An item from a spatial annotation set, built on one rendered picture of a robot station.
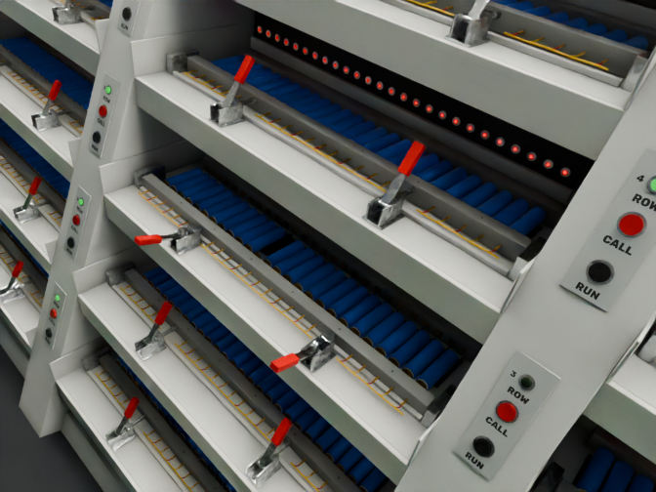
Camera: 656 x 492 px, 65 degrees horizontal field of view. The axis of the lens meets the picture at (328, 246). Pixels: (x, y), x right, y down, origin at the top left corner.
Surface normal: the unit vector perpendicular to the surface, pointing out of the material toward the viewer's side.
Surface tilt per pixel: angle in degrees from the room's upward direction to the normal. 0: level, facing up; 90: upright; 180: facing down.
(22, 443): 0
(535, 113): 112
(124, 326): 22
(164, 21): 90
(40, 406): 90
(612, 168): 90
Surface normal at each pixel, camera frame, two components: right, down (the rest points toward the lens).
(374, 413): 0.13, -0.77
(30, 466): 0.38, -0.86
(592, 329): -0.58, 0.07
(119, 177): 0.72, 0.51
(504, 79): -0.68, 0.39
